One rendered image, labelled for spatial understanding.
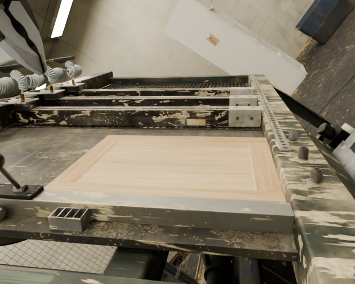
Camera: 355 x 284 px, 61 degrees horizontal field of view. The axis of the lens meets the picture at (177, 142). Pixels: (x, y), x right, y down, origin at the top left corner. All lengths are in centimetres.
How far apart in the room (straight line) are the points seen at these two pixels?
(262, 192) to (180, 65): 559
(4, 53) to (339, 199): 60
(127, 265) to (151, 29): 582
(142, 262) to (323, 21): 457
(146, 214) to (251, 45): 405
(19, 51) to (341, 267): 49
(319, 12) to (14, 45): 467
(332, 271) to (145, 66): 611
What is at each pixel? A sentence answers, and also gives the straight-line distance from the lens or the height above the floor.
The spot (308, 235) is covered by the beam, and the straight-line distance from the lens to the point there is 54.
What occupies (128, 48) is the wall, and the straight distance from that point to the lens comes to 649.
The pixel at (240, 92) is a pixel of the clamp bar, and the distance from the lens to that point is 169.
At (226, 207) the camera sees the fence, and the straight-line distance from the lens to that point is 61.
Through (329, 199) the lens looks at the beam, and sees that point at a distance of 66.
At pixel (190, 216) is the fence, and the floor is 105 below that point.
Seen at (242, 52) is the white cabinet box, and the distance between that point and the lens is 456.
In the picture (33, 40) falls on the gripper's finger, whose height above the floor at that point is 138.
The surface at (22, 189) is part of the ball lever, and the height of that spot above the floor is 138.
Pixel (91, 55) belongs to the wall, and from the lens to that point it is 689.
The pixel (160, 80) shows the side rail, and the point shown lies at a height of 146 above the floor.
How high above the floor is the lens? 117
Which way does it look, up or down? 2 degrees down
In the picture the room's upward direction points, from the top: 58 degrees counter-clockwise
